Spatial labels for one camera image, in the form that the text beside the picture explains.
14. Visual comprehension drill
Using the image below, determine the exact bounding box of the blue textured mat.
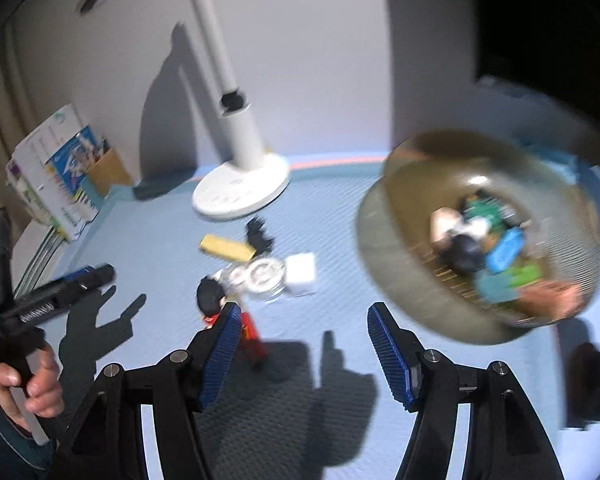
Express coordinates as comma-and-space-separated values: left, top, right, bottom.
10, 157, 600, 480

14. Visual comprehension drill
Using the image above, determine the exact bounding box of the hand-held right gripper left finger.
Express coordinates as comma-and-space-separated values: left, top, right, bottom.
47, 302, 244, 480

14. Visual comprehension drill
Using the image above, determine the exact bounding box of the white desk lamp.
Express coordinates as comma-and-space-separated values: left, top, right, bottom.
77, 0, 292, 223

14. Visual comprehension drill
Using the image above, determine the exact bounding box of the person's left forearm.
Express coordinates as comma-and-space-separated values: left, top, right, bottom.
0, 395, 57, 480

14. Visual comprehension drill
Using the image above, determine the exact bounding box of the large teal plastic plant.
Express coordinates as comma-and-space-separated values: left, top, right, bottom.
472, 270, 519, 306

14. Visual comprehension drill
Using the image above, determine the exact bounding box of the wooden pen holder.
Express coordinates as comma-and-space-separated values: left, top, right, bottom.
86, 147, 133, 198

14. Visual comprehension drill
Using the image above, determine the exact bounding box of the person's left hand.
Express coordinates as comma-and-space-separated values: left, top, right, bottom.
0, 347, 66, 433

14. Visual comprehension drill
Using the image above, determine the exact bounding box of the black computer monitor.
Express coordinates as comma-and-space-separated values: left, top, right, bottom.
472, 0, 600, 126

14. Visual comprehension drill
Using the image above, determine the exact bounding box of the yellow rectangular block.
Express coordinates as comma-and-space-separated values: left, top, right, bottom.
199, 234, 257, 262

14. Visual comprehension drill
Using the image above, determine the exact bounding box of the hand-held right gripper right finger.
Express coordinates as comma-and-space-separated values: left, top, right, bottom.
367, 302, 566, 480

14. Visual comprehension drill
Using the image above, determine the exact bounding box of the black-haired red figurine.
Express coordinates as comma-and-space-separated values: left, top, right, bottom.
195, 276, 269, 368

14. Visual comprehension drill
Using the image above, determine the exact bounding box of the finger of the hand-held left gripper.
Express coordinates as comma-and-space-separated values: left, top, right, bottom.
11, 263, 117, 328

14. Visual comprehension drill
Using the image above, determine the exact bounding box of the black ball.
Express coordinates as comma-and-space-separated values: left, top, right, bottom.
440, 235, 483, 274

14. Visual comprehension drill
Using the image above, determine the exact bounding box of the bright green toy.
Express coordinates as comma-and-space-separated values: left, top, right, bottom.
502, 262, 543, 288

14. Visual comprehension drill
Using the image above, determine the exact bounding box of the white cube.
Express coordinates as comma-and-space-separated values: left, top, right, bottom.
282, 253, 318, 296

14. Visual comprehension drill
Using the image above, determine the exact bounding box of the row of upright books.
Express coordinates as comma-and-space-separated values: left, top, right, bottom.
5, 103, 113, 243

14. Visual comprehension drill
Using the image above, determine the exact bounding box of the orange pink small box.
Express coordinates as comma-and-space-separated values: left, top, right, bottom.
520, 280, 583, 319

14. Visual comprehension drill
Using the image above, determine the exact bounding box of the black animal figurine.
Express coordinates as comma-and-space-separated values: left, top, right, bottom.
243, 216, 276, 256

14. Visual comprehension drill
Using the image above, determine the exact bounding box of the white plastic peg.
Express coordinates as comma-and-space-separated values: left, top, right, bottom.
430, 207, 491, 251

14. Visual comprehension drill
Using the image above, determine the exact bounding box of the amber ribbed glass bowl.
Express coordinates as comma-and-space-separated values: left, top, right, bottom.
355, 130, 600, 346

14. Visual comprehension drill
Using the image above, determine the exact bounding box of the flat stack of books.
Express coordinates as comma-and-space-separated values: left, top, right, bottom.
10, 220, 76, 301

